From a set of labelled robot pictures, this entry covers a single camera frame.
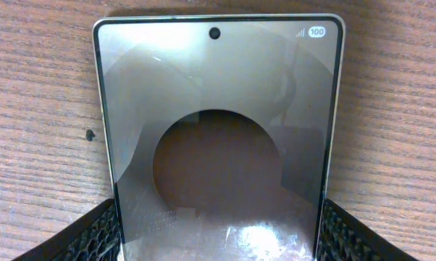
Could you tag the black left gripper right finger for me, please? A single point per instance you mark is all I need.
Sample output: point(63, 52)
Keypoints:
point(344, 238)

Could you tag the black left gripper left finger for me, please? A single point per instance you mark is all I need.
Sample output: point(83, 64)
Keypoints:
point(96, 236)

